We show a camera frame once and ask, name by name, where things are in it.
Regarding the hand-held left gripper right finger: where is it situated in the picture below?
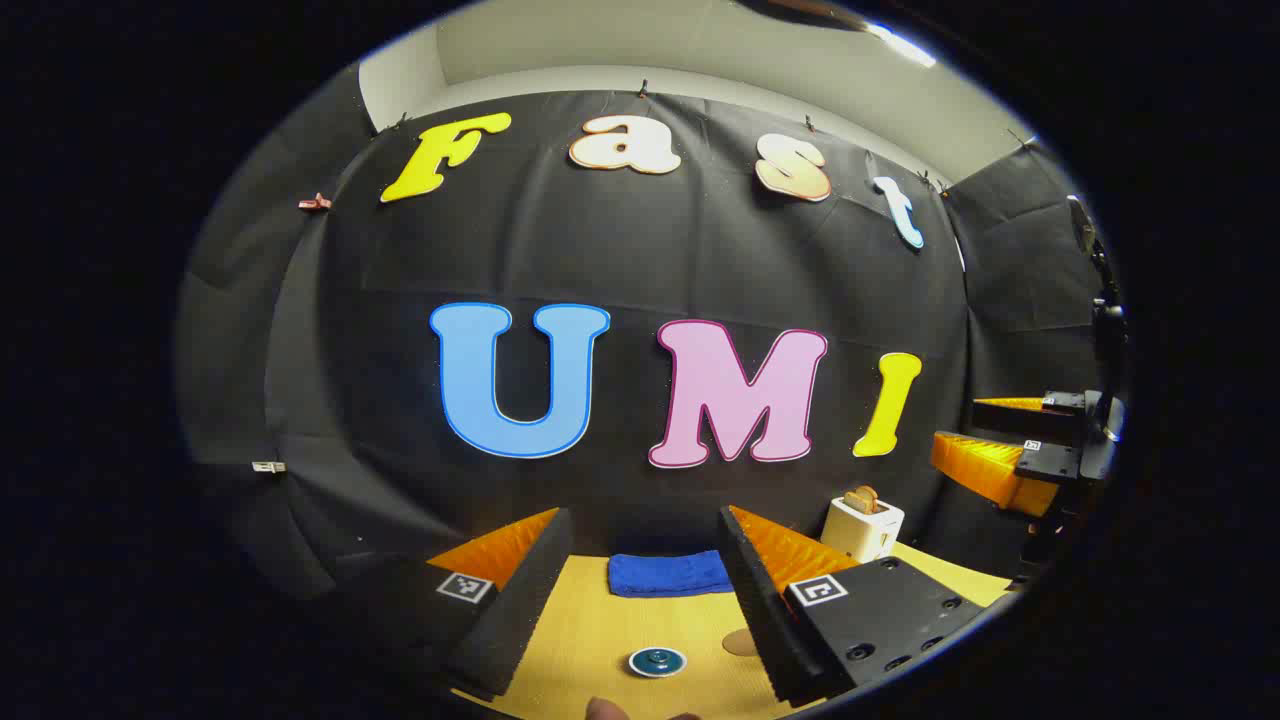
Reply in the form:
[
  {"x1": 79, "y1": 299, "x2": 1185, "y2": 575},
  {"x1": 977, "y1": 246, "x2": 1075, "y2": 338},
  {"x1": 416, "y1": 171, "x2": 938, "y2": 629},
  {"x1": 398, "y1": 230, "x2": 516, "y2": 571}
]
[{"x1": 715, "y1": 504, "x2": 988, "y2": 707}]

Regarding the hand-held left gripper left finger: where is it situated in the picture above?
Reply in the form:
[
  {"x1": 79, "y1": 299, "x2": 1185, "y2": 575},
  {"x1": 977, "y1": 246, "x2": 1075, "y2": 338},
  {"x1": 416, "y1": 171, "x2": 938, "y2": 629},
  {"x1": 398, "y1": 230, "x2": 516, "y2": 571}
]
[{"x1": 345, "y1": 506, "x2": 576, "y2": 701}]

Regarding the blue folded towel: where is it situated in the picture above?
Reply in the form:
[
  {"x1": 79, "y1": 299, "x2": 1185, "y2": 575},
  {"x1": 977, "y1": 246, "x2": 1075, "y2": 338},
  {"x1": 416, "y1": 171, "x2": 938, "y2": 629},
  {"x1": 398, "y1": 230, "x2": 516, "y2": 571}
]
[{"x1": 608, "y1": 550, "x2": 737, "y2": 599}]

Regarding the white toaster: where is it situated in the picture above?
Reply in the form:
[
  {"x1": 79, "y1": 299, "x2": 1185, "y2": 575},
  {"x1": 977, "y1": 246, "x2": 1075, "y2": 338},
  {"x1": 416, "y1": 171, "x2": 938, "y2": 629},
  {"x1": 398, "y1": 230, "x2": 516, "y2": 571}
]
[{"x1": 821, "y1": 497, "x2": 906, "y2": 564}]

